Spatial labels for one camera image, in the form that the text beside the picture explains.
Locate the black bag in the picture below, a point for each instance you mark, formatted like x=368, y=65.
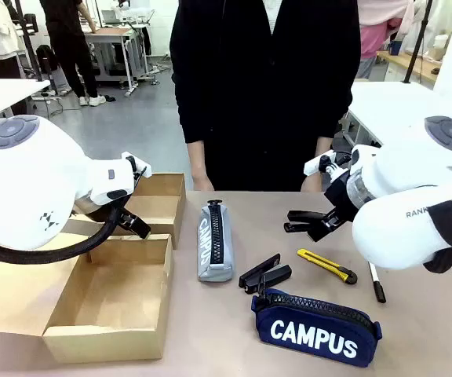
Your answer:
x=47, y=59

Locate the person right forearm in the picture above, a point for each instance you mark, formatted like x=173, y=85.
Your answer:
x=197, y=157

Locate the white container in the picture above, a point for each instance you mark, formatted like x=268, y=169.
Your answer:
x=440, y=45

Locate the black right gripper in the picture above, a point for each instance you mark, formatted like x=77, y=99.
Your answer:
x=340, y=196

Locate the person left forearm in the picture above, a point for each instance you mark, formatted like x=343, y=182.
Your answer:
x=324, y=145

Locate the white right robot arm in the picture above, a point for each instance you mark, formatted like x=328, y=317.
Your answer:
x=406, y=204

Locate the person torso black clothes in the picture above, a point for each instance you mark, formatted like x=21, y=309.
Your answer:
x=265, y=86

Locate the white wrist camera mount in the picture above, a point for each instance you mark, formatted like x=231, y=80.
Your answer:
x=320, y=164
x=139, y=167

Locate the blue cup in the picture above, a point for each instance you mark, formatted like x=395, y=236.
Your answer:
x=396, y=47

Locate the white table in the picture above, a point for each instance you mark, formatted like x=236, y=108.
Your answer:
x=391, y=102
x=2, y=98

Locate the person right hand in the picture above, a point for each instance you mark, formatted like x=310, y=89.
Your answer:
x=203, y=184

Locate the white frame brown top desk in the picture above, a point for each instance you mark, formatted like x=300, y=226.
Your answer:
x=116, y=43

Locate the black tripod pole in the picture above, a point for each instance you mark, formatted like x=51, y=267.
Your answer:
x=416, y=43
x=28, y=39

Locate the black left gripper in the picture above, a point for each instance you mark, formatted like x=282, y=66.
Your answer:
x=92, y=212

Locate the grey CAMPUS pencil case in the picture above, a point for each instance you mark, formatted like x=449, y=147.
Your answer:
x=215, y=243

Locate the white marker black cap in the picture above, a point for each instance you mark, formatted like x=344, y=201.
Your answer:
x=376, y=280

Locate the yellow utility knife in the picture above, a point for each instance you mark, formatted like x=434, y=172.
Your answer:
x=324, y=264

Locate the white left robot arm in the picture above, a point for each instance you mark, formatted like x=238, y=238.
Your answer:
x=33, y=188

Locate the bystander in pink top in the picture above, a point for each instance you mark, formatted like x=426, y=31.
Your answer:
x=375, y=35

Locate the bystander in black clothes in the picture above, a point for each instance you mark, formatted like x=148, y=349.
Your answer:
x=71, y=39

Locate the navy CAMPUS pencil case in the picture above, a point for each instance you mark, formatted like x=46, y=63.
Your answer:
x=316, y=334

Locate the open cardboard box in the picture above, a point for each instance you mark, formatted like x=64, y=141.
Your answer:
x=159, y=208
x=112, y=290

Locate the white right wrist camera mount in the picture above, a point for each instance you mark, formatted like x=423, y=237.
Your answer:
x=320, y=164

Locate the person left hand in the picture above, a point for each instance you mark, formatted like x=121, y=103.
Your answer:
x=313, y=184

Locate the wooden counter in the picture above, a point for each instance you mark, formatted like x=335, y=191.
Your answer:
x=410, y=64

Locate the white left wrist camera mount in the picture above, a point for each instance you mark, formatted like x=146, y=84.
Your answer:
x=139, y=167

